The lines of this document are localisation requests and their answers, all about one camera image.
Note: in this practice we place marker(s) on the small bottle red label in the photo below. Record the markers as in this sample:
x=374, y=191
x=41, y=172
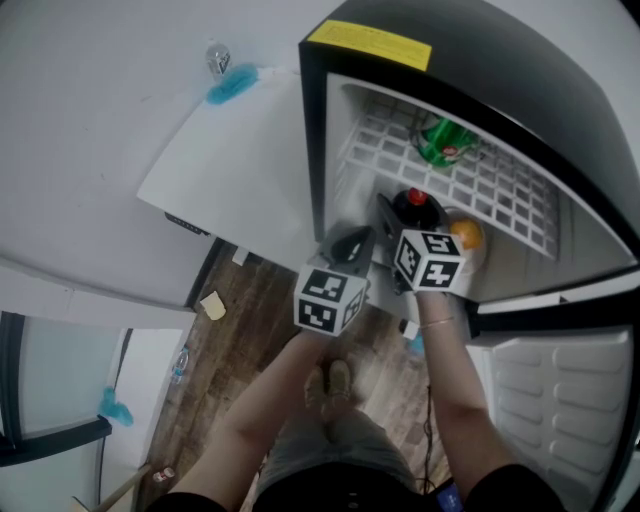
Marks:
x=163, y=474

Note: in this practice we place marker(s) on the orange fruit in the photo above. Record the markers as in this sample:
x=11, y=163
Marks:
x=467, y=234

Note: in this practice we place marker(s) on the yellow paper note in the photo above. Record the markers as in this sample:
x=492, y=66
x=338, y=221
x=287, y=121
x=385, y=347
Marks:
x=213, y=306

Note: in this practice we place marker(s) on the white window ledge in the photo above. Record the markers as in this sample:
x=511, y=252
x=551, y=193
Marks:
x=150, y=380

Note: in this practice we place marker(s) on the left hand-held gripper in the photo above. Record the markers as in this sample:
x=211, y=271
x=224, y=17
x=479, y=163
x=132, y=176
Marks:
x=325, y=300

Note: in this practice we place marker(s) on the black power strip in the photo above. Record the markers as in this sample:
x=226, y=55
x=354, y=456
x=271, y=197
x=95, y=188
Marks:
x=185, y=222

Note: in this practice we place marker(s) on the person's left tan shoe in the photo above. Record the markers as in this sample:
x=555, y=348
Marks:
x=316, y=390

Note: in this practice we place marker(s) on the person's right forearm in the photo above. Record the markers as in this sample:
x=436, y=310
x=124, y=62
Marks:
x=460, y=400

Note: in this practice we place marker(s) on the person's black shirt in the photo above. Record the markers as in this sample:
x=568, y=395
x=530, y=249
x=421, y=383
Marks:
x=350, y=492

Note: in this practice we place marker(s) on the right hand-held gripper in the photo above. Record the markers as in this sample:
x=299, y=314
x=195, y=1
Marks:
x=425, y=260

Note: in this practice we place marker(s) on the person's right tan shoe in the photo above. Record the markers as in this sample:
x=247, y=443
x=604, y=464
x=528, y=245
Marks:
x=340, y=377

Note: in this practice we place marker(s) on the green drink can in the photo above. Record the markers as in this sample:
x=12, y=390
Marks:
x=445, y=145

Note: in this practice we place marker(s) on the white table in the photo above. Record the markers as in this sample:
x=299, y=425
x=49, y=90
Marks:
x=225, y=165

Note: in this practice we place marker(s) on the dark soda bottle red cap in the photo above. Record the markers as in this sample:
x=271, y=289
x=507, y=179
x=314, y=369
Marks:
x=415, y=212

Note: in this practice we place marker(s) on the black mini fridge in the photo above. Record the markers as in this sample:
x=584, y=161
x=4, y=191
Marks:
x=500, y=60

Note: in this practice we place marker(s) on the person's grey trousers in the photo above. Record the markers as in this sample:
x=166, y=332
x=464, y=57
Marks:
x=340, y=440

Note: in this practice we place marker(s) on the small glass on table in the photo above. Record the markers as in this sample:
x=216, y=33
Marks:
x=218, y=57

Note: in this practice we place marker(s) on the person's left forearm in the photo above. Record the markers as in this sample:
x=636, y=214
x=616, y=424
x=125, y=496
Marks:
x=260, y=410

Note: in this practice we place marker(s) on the black framed window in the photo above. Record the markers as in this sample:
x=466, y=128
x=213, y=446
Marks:
x=12, y=380

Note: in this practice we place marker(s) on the clear water bottle blue label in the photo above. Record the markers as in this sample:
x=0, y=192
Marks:
x=180, y=362

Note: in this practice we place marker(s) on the person's tan shoe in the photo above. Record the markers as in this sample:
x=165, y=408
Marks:
x=316, y=390
x=340, y=377

